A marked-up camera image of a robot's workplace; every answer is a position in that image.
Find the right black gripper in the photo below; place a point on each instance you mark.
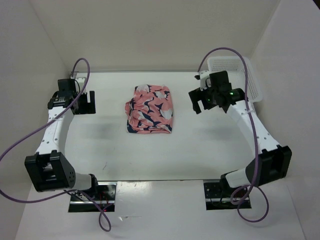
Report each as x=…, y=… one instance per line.
x=197, y=95

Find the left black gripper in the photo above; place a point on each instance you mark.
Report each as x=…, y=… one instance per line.
x=88, y=108

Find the pink shark print shorts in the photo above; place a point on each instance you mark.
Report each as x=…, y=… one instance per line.
x=150, y=111

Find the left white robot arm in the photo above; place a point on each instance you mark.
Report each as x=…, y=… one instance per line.
x=48, y=168

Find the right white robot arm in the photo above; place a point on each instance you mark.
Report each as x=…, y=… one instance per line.
x=271, y=160

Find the white plastic basket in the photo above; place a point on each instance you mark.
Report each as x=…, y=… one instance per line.
x=236, y=74

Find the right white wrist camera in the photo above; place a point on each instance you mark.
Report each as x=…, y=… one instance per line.
x=204, y=78

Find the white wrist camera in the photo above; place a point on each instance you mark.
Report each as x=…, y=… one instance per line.
x=204, y=78
x=79, y=80

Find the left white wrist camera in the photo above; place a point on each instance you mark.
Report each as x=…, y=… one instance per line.
x=79, y=80

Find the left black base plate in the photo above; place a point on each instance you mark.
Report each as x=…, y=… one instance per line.
x=105, y=197

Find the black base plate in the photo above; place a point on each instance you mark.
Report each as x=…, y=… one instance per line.
x=105, y=197
x=218, y=199

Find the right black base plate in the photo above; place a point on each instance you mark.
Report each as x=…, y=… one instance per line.
x=218, y=199

